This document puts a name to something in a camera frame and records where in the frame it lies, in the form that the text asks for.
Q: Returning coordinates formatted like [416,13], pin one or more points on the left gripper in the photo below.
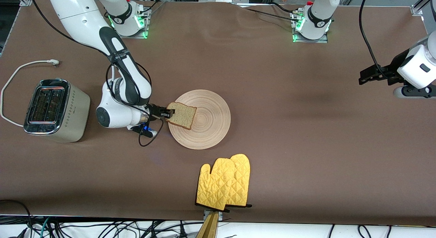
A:
[390,71]

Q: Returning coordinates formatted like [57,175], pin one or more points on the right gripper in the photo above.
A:
[155,111]

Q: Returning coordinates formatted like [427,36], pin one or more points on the slice of brown bread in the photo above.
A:
[184,116]

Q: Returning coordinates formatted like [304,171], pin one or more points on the round pale wooden plate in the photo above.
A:
[207,129]

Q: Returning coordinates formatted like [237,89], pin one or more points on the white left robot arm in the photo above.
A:
[318,13]

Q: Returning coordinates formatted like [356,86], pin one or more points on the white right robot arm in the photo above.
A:
[81,19]

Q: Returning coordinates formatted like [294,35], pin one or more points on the cream and chrome toaster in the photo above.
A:
[73,112]

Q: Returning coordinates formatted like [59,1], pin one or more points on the yellow quilted oven mitt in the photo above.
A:
[242,183]
[214,187]

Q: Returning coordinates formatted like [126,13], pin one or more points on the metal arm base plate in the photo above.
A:
[145,26]
[310,41]

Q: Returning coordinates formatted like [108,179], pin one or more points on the small metal bracket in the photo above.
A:
[220,216]

